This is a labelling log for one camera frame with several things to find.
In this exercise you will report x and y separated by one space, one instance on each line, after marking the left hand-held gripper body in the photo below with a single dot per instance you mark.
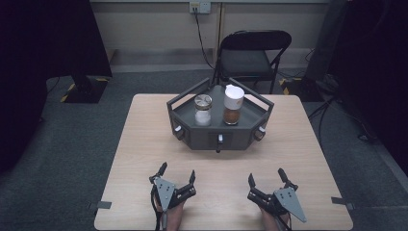
166 192

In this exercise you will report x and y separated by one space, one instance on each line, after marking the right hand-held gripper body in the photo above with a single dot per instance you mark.
284 200

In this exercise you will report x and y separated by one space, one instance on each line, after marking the dark grey corner rack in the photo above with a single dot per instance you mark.
221 134

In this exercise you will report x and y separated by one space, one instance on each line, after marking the glass jar with silver lid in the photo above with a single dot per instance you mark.
203 110

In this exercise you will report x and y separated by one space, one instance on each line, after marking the spice jar with white lid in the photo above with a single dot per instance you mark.
233 104

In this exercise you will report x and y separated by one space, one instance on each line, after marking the person's right hand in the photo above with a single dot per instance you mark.
271 221

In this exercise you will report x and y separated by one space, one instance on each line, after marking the person's left hand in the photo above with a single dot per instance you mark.
174 218

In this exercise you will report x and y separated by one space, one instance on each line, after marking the grey table clamp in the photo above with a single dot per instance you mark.
101 204
341 202

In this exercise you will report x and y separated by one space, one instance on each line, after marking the black stand base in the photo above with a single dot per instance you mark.
303 89
85 89

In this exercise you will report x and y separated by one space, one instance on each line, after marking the black folding chair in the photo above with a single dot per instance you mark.
247 61

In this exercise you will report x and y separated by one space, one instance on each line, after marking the dark curtain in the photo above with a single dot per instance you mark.
38 64
375 64

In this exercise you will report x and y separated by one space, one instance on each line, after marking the grey upright post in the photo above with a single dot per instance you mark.
325 38

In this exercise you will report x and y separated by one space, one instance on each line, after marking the wall power socket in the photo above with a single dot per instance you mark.
199 7

